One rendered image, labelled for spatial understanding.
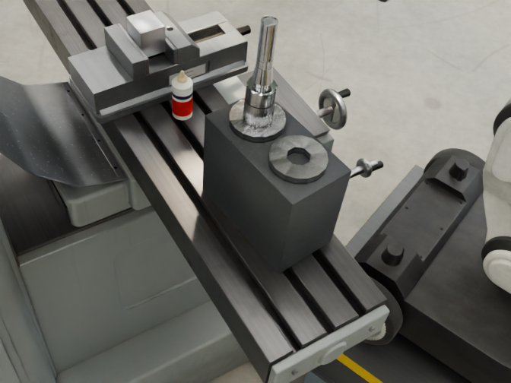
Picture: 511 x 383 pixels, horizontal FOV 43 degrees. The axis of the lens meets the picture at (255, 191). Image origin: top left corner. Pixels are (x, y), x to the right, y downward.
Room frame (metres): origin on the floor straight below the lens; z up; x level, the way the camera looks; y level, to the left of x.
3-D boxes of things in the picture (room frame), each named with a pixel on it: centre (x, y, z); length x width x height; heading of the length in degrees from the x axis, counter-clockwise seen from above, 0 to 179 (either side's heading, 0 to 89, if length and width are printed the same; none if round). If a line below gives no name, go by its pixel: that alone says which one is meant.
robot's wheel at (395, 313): (0.81, -0.29, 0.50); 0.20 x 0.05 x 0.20; 58
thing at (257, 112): (0.74, 0.01, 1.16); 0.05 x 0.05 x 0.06
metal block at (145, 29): (1.02, 0.25, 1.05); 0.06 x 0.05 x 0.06; 39
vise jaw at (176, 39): (1.06, 0.21, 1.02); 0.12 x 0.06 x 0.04; 39
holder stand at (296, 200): (0.71, -0.02, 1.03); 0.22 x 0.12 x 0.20; 44
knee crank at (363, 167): (1.22, -0.26, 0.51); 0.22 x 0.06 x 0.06; 127
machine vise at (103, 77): (1.04, 0.23, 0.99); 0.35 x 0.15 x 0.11; 129
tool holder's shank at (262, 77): (0.74, 0.01, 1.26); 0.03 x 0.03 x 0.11
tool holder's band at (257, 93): (0.74, 0.01, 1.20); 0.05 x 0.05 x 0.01
